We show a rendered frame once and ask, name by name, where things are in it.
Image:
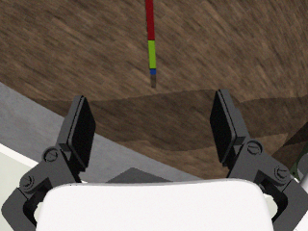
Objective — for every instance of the small blue block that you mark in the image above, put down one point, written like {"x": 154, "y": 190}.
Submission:
{"x": 152, "y": 70}

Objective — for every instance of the lime green rod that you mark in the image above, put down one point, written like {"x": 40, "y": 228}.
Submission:
{"x": 151, "y": 49}

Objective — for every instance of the red rod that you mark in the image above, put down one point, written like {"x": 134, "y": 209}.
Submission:
{"x": 150, "y": 19}

